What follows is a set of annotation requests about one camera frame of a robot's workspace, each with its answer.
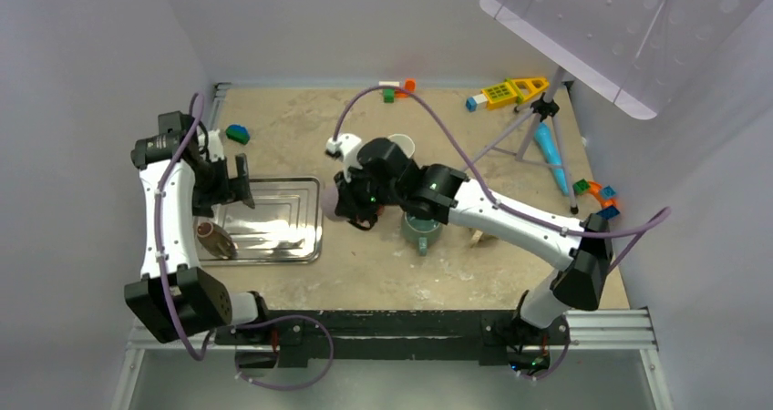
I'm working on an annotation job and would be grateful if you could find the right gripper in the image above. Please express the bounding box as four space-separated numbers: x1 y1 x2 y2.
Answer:
335 162 403 224

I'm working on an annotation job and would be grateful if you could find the teal speckled mug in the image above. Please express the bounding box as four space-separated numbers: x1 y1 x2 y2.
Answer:
400 212 443 257

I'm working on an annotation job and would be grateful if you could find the brown striped mug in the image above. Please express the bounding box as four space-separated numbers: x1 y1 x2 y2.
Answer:
195 221 238 260

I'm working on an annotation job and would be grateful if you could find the beige round mug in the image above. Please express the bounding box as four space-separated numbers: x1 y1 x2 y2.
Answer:
469 230 497 248

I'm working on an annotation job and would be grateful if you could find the mauve mug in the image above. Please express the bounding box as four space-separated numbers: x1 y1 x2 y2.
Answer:
320 185 346 221

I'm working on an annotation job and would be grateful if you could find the pink mug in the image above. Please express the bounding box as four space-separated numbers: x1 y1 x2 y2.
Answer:
387 133 416 159

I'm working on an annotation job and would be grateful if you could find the orange elbow toy piece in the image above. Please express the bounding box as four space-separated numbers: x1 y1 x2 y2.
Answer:
395 78 417 98

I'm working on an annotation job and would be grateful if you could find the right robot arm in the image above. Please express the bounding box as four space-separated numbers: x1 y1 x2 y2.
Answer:
324 134 613 343

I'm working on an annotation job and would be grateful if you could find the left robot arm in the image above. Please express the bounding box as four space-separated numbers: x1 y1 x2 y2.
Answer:
124 111 272 345

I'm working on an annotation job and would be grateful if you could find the blue green toy block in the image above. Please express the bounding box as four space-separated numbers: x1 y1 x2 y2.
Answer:
225 124 251 145

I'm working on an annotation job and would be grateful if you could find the metal tray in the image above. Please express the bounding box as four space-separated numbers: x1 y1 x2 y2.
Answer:
196 176 323 266

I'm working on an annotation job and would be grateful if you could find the small green cube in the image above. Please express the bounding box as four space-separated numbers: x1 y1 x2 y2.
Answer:
382 88 396 104

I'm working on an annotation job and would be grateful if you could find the blue white toy block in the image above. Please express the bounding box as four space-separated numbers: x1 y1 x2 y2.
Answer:
465 94 489 112

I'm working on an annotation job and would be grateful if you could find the yellow toy block structure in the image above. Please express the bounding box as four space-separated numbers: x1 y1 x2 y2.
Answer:
481 77 550 110

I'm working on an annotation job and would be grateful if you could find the light blue cone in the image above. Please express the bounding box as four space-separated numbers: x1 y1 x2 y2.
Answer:
534 122 569 196

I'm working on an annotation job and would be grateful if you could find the tripod stand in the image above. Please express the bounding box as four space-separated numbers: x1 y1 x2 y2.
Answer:
471 66 579 215

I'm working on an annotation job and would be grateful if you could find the orange curved toy piece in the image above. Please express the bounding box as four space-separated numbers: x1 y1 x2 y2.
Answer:
587 180 618 208

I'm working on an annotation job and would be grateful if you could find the perforated white board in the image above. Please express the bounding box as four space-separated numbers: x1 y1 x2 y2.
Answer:
479 0 764 120

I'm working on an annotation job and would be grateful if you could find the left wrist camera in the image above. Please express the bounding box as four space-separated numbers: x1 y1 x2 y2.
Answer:
207 129 225 161

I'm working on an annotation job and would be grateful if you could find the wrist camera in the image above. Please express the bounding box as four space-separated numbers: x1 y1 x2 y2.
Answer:
207 129 225 161
325 133 364 182

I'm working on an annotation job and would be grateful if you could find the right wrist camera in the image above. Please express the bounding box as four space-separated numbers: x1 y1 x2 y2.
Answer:
325 133 364 182

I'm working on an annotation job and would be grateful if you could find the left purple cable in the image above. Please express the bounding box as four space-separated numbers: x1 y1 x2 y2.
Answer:
152 92 212 362

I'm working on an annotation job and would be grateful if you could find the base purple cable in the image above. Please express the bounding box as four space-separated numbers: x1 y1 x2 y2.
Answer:
233 314 335 392

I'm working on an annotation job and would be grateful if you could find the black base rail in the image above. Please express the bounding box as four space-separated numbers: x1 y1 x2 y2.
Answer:
215 310 571 369

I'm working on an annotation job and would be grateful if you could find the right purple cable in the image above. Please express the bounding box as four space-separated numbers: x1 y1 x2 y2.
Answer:
332 87 673 276

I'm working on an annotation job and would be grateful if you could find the aluminium frame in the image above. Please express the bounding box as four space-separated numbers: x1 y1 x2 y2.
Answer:
111 310 672 409

